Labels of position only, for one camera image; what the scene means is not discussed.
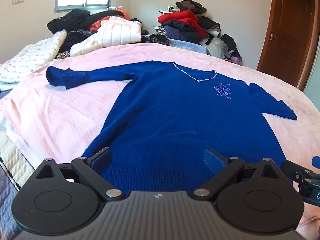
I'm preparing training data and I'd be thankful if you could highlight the white quilted mattress pad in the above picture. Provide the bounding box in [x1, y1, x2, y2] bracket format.
[0, 125, 36, 190]

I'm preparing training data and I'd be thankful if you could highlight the black and orange clothes pile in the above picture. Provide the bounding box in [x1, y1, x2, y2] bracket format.
[47, 9, 125, 34]

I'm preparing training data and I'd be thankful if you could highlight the white printed quilt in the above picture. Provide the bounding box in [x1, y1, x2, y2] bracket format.
[0, 29, 68, 93]

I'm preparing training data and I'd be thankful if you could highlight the black mesh garment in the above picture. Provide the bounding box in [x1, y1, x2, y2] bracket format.
[174, 0, 208, 15]

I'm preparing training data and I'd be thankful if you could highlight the purple bag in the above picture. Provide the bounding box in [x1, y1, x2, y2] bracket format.
[229, 55, 243, 67]

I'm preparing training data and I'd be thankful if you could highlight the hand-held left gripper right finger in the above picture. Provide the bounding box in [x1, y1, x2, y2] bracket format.
[194, 147, 287, 202]

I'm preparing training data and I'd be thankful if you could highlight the black jacket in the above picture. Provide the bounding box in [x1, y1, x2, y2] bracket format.
[197, 16, 221, 31]

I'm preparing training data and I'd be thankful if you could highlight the wooden door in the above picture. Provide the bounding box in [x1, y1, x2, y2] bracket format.
[256, 0, 320, 92]

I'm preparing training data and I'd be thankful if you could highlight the light blue quilted blanket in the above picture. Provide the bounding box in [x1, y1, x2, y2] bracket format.
[167, 38, 211, 55]

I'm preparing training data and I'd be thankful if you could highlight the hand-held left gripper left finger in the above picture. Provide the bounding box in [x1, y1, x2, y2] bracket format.
[35, 147, 125, 202]

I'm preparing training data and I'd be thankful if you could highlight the orange garment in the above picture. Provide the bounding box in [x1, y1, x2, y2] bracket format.
[89, 9, 132, 32]

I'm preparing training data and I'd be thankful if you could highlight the pink blanket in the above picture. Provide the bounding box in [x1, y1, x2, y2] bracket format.
[0, 41, 320, 233]

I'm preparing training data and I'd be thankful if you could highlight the blue beaded sweater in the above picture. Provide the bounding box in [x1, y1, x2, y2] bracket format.
[45, 60, 298, 193]

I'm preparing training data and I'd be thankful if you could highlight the white quilted jacket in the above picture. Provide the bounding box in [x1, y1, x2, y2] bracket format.
[70, 16, 142, 57]

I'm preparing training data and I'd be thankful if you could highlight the fuzzy patterned hat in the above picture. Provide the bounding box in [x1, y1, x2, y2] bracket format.
[149, 33, 171, 46]

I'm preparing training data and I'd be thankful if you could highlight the red garment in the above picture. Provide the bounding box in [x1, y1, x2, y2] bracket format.
[157, 10, 209, 38]

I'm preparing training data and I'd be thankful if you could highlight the black bag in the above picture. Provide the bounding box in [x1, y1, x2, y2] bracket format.
[221, 34, 240, 57]

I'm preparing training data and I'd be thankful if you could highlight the pile of clothes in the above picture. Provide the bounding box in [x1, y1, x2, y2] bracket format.
[162, 20, 202, 43]

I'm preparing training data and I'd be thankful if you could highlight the dark patterned garment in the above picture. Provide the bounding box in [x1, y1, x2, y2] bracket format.
[55, 29, 95, 60]

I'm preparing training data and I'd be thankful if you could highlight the clear plastic bag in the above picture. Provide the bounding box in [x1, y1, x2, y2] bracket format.
[207, 37, 229, 57]

